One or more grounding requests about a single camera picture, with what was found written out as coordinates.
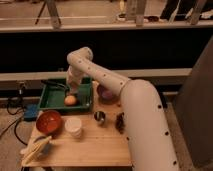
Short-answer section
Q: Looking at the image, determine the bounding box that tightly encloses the orange round fruit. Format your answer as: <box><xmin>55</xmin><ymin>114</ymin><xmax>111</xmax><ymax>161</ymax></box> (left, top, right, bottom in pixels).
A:
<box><xmin>64</xmin><ymin>95</ymin><xmax>77</xmax><ymax>106</ymax></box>

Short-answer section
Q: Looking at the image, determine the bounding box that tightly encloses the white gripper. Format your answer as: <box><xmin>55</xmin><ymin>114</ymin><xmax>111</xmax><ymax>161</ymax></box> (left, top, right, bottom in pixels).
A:
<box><xmin>66</xmin><ymin>67</ymin><xmax>82</xmax><ymax>94</ymax></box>

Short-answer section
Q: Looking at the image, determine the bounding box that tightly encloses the purple bowl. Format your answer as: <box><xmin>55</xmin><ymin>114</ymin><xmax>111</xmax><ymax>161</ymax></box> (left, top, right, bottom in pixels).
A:
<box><xmin>97</xmin><ymin>84</ymin><xmax>115</xmax><ymax>101</ymax></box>

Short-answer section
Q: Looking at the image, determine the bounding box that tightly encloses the white paper cup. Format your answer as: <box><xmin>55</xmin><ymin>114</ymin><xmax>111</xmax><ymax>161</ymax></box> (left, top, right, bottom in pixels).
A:
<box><xmin>65</xmin><ymin>117</ymin><xmax>82</xmax><ymax>138</ymax></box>

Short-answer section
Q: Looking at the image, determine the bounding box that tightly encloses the small metal cup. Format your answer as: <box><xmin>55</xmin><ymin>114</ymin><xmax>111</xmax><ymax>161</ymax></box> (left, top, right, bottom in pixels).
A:
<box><xmin>94</xmin><ymin>111</ymin><xmax>106</xmax><ymax>125</ymax></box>

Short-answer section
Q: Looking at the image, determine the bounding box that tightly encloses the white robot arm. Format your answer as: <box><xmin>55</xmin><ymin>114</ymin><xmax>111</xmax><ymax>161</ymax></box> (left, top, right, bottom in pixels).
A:
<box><xmin>67</xmin><ymin>47</ymin><xmax>180</xmax><ymax>171</ymax></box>

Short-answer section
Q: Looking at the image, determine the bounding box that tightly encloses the black cable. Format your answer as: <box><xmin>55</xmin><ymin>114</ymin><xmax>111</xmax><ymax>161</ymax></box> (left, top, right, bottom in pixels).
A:
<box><xmin>0</xmin><ymin>96</ymin><xmax>28</xmax><ymax>147</ymax></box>

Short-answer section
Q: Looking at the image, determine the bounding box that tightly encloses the grey chair back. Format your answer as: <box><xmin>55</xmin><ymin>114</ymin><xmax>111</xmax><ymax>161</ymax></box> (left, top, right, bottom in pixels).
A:
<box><xmin>173</xmin><ymin>35</ymin><xmax>213</xmax><ymax>168</ymax></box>

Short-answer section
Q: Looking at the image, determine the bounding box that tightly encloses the dark grape bunch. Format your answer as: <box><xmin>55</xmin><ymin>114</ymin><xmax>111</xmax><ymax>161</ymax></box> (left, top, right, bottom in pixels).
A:
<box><xmin>115</xmin><ymin>113</ymin><xmax>125</xmax><ymax>134</ymax></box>

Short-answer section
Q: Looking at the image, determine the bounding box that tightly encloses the red wooden bowl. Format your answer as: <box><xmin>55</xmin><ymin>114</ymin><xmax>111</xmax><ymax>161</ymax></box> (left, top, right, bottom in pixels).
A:
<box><xmin>36</xmin><ymin>110</ymin><xmax>62</xmax><ymax>135</ymax></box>

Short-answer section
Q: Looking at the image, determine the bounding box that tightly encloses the blue power box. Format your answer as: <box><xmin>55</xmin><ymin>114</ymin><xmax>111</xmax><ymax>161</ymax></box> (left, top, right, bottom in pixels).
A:
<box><xmin>24</xmin><ymin>104</ymin><xmax>38</xmax><ymax>121</ymax></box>

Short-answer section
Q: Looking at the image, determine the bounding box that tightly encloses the green plastic tray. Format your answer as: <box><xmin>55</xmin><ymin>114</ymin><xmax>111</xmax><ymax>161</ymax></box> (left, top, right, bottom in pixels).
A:
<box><xmin>38</xmin><ymin>77</ymin><xmax>93</xmax><ymax>113</ymax></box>

